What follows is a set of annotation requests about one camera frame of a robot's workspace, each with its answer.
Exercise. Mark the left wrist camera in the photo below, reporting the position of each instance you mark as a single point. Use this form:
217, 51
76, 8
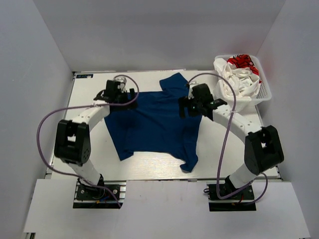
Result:
121, 81

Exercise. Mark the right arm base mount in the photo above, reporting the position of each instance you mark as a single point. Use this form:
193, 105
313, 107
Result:
241, 202

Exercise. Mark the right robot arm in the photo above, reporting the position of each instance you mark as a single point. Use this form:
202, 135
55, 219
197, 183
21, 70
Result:
262, 146

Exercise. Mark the white plastic basket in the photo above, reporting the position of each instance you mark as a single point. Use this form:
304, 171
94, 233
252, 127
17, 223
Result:
264, 92

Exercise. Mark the red printed white t shirt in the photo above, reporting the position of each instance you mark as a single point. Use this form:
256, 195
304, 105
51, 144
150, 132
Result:
243, 67

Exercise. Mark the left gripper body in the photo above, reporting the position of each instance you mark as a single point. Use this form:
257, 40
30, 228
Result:
122, 97

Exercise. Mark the blue t shirt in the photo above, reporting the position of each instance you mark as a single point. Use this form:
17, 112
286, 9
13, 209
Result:
155, 125

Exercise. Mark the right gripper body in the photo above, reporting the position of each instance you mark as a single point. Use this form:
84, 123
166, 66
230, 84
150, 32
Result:
197, 104

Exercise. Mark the blue table label sticker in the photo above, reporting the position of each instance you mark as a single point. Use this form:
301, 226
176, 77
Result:
84, 76

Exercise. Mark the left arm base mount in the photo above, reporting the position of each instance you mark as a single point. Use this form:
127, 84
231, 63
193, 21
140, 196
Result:
86, 197

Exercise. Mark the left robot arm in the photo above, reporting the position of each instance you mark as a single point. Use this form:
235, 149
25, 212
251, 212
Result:
73, 144

